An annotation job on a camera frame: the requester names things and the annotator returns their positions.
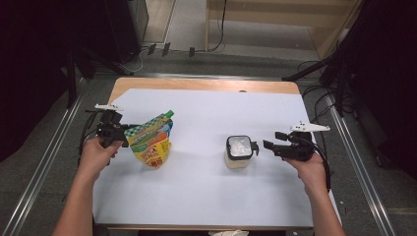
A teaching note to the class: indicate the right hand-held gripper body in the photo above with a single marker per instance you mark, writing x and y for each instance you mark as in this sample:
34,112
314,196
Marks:
301,147

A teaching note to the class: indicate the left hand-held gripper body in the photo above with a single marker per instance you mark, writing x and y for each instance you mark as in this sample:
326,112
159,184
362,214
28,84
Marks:
109,129

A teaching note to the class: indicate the colourful spouted sauce pouch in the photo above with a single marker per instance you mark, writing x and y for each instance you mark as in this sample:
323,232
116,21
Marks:
150,141

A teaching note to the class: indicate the clear jar with black lid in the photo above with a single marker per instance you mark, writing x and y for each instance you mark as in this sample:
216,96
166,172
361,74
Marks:
239,149

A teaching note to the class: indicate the person's right hand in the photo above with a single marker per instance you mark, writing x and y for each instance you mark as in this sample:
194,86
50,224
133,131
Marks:
311,173

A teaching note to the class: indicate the person's left hand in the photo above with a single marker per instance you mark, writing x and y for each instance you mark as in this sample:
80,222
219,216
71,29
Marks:
95,157

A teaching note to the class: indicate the black metal stand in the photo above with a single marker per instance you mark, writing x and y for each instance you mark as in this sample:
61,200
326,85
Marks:
71,82

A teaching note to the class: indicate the black stand leg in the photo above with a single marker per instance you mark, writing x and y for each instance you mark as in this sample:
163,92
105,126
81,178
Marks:
305,70

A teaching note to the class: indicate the black tape strip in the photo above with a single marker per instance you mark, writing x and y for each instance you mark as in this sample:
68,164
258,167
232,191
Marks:
191,51
166,49
151,49

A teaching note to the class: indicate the white paper sheet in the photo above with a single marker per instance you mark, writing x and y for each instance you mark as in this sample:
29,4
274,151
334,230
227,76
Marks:
203,196

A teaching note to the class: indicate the black cabinet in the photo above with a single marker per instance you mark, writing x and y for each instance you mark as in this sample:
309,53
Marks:
124,29

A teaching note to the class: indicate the dark curtain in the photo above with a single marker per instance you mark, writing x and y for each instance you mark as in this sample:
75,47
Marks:
32,65
387,65

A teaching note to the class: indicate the metal floor rail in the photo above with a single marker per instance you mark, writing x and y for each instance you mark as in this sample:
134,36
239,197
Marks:
360,170
39,177
196,76

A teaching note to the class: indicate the light wooden frame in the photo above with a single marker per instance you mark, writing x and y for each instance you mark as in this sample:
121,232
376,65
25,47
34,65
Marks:
327,39

